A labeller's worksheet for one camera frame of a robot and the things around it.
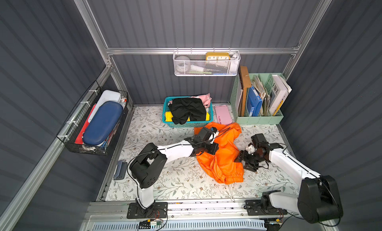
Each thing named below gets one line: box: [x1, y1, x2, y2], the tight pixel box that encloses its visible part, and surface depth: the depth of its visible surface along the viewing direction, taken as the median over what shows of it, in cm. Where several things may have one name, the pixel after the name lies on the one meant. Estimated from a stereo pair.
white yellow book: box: [269, 74, 292, 116], surface depth 100 cm
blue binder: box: [247, 85, 263, 117], surface depth 101 cm
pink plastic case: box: [214, 105, 233, 125], surface depth 114 cm
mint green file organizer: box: [229, 73, 287, 125], surface depth 105 cm
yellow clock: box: [205, 52, 231, 61], surface depth 90 cm
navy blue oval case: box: [82, 101, 124, 146], surface depth 69 cm
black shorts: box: [168, 97, 206, 125], surface depth 99 cm
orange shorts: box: [193, 121, 244, 185], surface depth 86 cm
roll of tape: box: [175, 55, 191, 74], surface depth 89 cm
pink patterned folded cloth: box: [191, 92, 213, 110], surface depth 107 cm
